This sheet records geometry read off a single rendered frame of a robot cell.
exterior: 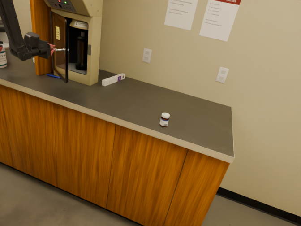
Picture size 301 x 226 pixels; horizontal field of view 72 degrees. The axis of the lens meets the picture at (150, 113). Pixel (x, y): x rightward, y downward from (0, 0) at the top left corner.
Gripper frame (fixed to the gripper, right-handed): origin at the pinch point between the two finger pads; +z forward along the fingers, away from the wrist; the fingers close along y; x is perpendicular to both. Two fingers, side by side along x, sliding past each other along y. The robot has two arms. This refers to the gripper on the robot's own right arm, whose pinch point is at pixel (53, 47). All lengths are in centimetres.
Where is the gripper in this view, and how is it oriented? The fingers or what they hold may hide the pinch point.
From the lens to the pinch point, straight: 149.3
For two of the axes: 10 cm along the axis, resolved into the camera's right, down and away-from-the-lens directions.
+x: -9.3, -3.0, 2.0
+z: 3.1, -4.0, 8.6
